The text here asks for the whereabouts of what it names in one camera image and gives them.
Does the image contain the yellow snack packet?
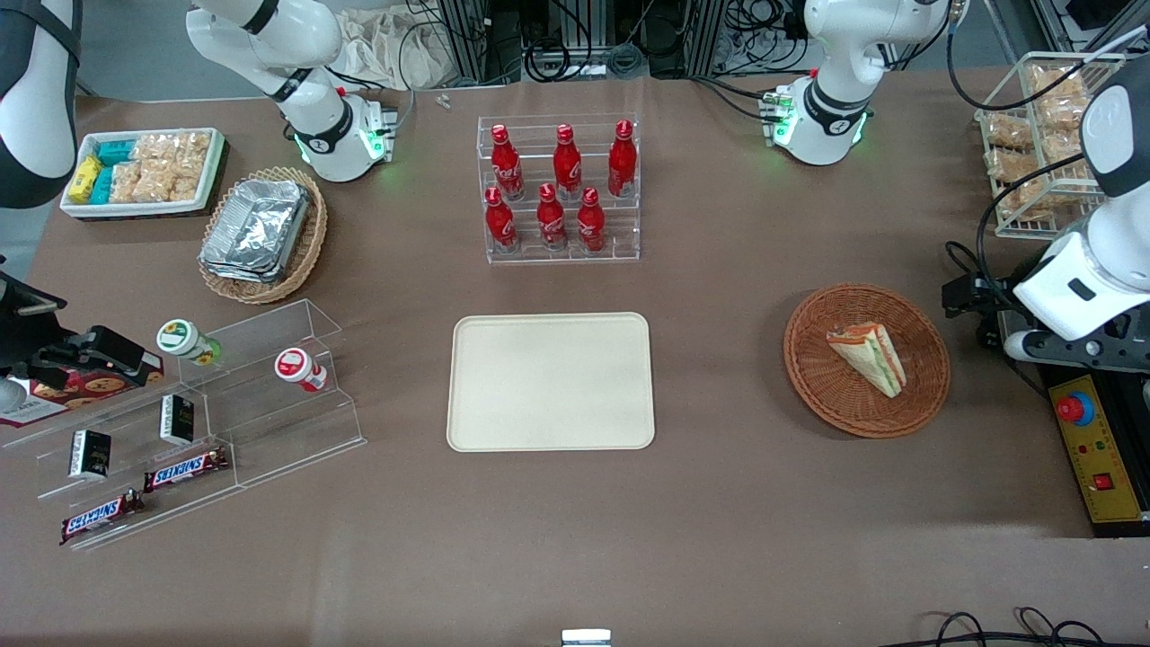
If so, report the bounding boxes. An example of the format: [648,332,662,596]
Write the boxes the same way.
[69,155,102,204]

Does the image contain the clear acrylic bottle rack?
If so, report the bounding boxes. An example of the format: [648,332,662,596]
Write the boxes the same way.
[476,113,641,265]

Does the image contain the round brown wicker basket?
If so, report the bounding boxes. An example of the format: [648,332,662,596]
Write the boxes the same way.
[783,284,951,439]

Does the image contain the aluminium frame rack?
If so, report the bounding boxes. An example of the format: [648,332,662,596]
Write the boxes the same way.
[433,0,747,82]
[986,0,1150,57]

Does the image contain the oval wicker basket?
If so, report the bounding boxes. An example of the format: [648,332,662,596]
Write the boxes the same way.
[198,166,329,306]

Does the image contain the black floor cable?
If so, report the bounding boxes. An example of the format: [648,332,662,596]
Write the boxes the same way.
[903,607,1120,647]

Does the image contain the bagged fried snack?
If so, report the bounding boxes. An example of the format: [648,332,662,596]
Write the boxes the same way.
[988,148,1045,186]
[997,182,1054,222]
[1033,95,1093,137]
[984,115,1034,150]
[1029,63,1093,100]

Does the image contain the small black box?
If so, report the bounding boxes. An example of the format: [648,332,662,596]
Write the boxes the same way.
[160,395,196,446]
[69,430,112,480]

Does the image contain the green lid yogurt cup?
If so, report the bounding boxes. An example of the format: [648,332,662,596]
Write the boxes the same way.
[156,319,223,367]

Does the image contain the yellow emergency stop box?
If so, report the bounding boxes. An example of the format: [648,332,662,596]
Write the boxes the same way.
[1033,359,1150,538]

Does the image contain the red cola bottle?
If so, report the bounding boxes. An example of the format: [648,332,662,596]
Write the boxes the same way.
[577,187,606,255]
[490,124,526,202]
[484,187,518,255]
[607,120,638,199]
[536,183,569,253]
[552,124,583,202]

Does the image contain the cream cloth bag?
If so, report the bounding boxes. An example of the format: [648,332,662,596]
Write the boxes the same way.
[337,7,450,91]

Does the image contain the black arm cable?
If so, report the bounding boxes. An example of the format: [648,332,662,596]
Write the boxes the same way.
[943,0,1150,114]
[943,153,1093,302]

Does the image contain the clear acrylic step shelf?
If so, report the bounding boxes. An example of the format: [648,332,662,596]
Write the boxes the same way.
[0,359,242,552]
[175,299,368,492]

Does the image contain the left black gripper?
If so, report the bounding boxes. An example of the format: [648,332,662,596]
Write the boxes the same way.
[941,270,1018,348]

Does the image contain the Snickers chocolate bar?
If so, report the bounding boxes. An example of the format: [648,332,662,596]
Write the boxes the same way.
[59,490,145,546]
[144,447,230,492]

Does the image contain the wrapped triangle sandwich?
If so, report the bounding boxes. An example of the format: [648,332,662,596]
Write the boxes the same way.
[827,322,907,399]

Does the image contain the black base cables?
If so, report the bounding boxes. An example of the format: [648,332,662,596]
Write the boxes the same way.
[690,74,784,123]

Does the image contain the white rectangular snack bin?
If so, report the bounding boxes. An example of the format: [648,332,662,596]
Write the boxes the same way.
[59,128,226,221]

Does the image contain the black cable bundle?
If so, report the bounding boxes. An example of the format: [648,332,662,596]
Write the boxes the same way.
[526,31,650,82]

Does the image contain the red tartan cookie box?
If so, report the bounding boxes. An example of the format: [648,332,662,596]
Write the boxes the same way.
[0,352,166,429]

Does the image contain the white wire basket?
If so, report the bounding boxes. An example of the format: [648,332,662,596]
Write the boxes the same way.
[975,52,1129,240]

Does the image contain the beige plastic tray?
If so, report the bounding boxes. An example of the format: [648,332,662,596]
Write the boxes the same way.
[447,312,656,452]

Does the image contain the red lid yogurt cup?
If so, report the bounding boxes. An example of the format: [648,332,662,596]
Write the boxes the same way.
[274,348,329,393]

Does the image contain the aluminium foil tray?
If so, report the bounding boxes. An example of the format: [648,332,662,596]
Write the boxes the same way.
[203,178,312,270]
[201,259,287,283]

